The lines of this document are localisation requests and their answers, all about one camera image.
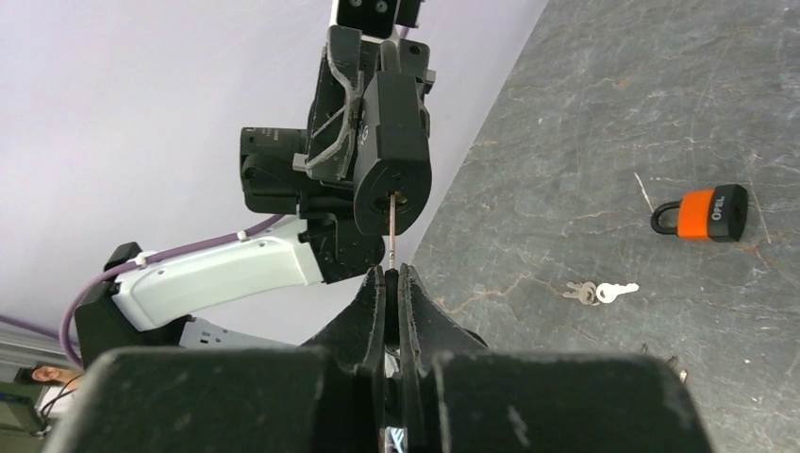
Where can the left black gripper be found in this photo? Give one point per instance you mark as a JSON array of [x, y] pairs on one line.
[[348, 64]]

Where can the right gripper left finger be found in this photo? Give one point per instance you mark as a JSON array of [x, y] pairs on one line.
[[325, 395]]

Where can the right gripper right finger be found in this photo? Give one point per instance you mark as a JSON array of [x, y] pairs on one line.
[[461, 396]]

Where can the black Kaijing padlock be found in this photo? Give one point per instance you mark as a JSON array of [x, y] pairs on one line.
[[393, 155]]

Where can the black-head key set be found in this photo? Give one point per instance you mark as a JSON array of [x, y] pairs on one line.
[[392, 230]]

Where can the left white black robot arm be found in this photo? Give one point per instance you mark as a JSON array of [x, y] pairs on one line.
[[335, 196]]

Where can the small silver key bunch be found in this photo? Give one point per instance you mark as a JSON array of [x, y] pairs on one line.
[[591, 294]]

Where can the black-head key bunch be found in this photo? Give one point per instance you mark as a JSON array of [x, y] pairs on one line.
[[672, 362]]

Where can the orange black padlock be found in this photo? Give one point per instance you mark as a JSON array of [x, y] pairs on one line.
[[718, 214]]

